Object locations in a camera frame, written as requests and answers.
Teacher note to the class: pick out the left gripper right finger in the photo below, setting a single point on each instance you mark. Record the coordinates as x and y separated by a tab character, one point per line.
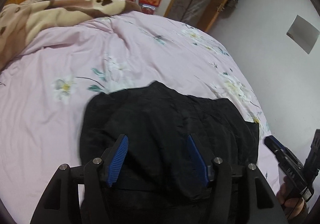
239	194

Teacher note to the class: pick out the black puffer jacket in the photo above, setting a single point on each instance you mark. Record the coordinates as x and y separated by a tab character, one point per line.
158	182

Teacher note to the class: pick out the person's right hand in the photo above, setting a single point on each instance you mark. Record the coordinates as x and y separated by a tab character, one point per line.
295	208

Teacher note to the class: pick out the brown dog pattern blanket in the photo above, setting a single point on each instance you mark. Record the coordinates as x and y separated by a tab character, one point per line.
20	24

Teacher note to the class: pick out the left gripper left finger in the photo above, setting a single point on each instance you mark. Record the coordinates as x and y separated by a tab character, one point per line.
59	202

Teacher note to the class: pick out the pink floral bed sheet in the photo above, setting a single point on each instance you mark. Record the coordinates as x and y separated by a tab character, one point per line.
44	91

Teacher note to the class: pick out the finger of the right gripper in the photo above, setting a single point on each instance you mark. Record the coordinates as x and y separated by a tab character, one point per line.
315	148
275	147

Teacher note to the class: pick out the grey wall panel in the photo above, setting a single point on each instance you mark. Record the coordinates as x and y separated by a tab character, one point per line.
303	33

